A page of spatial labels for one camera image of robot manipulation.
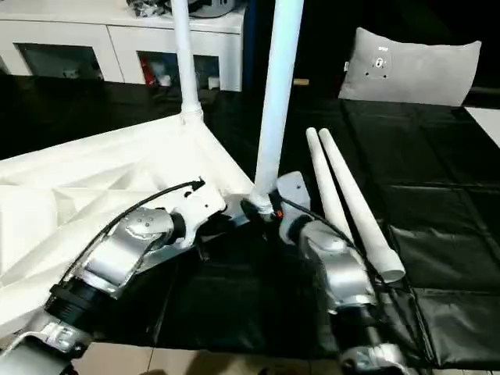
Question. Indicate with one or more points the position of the tall black cabinet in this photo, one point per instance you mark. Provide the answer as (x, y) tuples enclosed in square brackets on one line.
[(324, 47)]

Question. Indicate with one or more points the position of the white flat board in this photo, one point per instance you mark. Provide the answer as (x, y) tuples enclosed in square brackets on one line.
[(486, 123)]

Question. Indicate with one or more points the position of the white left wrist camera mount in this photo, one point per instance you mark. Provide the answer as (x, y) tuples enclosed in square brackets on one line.
[(203, 203)]

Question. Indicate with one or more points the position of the red box in cabinet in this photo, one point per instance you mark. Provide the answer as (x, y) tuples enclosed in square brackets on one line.
[(146, 70)]

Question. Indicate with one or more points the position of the white plastic table leg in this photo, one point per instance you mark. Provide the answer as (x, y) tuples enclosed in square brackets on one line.
[(326, 176), (279, 97), (351, 187), (187, 58)]

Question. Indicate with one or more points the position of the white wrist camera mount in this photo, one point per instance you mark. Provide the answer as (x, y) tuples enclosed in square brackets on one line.
[(203, 203), (293, 187)]

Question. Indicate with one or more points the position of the small white cup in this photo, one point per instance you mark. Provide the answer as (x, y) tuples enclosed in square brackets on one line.
[(165, 81), (213, 82)]

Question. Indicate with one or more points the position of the white cabinet with glass doors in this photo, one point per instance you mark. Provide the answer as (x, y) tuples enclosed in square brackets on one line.
[(97, 39)]

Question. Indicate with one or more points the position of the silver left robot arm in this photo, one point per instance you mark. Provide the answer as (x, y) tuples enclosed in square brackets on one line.
[(117, 250)]

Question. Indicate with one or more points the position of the grey cushion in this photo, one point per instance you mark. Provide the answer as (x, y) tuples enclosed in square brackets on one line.
[(414, 66)]

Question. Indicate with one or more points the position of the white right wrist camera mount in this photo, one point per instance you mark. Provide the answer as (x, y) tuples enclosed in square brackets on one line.
[(293, 187)]

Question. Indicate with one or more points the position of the white plastic table top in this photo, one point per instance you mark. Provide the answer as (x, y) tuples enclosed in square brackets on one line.
[(78, 176)]

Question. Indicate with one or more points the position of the black clutter pile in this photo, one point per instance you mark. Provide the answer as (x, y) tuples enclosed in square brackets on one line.
[(148, 8)]

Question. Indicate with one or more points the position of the black bar with red mark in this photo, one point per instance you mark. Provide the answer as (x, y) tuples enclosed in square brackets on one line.
[(484, 90)]

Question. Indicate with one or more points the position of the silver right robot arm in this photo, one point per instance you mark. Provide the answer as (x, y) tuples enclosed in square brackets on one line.
[(340, 265)]

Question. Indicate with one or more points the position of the black work mat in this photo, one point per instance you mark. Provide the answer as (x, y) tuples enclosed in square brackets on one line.
[(429, 176)]

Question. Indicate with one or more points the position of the round grey appliance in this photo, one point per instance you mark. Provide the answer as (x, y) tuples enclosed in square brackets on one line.
[(213, 8)]

